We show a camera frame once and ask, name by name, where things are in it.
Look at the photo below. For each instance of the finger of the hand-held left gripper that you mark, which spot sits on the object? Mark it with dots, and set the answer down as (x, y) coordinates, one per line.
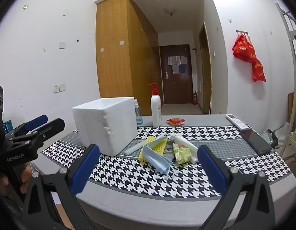
(53, 125)
(36, 121)

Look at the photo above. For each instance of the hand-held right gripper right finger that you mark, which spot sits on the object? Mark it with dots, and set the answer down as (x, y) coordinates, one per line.
(211, 170)

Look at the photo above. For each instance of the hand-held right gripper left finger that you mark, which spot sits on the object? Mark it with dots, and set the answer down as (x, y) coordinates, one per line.
(84, 170)

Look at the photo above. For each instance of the green snack packet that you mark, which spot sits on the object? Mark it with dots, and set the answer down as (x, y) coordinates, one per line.
(182, 154)

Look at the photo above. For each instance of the white foam box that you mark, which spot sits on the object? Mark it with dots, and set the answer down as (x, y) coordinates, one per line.
(102, 129)

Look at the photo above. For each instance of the grey sock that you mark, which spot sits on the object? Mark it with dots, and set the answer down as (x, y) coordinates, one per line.
(170, 145)

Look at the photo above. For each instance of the yellow foam net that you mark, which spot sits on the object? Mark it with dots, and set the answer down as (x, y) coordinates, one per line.
(161, 146)

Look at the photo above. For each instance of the blue face mask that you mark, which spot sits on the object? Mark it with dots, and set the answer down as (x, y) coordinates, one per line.
(155, 161)

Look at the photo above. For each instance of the person's left hand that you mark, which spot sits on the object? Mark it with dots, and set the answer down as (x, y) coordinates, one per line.
(26, 176)

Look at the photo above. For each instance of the blue cylindrical container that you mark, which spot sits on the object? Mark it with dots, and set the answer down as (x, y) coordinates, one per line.
(8, 125)

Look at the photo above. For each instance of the black smartphone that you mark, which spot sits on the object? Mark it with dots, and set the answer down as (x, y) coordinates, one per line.
(254, 141)

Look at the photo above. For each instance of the houndstooth patterned tablecloth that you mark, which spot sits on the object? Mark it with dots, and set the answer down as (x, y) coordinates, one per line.
(162, 186)

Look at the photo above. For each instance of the white remote control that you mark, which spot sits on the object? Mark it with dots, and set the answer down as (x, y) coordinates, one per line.
(236, 121)

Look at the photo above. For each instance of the red snack packet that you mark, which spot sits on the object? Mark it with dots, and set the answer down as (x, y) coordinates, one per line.
(176, 121)

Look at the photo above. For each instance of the red fire extinguisher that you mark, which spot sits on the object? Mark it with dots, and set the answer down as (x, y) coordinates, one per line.
(195, 99)

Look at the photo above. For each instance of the blue spray bottle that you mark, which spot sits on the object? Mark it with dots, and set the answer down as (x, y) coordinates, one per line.
(138, 117)

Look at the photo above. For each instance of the white pump bottle red cap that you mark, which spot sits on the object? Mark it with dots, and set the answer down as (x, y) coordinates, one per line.
(156, 110)

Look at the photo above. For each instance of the wooden wardrobe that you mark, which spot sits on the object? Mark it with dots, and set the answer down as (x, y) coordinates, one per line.
(114, 64)

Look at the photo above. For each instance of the dark brown entry door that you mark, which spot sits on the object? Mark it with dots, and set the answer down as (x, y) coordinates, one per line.
(179, 88)

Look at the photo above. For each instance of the wooden side door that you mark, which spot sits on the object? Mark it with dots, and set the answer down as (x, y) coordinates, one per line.
(206, 76)

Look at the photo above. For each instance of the leaning wooden boards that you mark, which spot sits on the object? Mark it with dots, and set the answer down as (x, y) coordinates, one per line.
(291, 105)

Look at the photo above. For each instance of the blue door notice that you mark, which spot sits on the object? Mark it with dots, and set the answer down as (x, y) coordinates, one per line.
(182, 68)

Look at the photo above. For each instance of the white door notice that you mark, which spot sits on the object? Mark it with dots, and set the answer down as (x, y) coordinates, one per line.
(176, 70)

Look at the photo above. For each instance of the grey door notice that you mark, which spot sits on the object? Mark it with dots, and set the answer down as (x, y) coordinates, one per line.
(174, 60)

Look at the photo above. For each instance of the red hanging bag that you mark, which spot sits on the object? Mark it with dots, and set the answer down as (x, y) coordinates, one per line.
(246, 52)

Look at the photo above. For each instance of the ceiling lamp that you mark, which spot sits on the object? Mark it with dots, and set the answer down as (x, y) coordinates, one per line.
(170, 10)

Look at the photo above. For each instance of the white wall socket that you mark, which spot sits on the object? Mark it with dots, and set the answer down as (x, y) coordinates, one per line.
(56, 89)

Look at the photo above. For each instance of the white wall switch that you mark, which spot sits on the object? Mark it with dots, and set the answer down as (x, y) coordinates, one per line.
(62, 87)

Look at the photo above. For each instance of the white blank wall plate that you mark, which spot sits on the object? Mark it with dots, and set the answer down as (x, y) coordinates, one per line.
(64, 13)
(62, 45)

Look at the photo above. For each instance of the metal wall hook rack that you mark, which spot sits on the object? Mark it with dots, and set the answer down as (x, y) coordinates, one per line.
(241, 31)

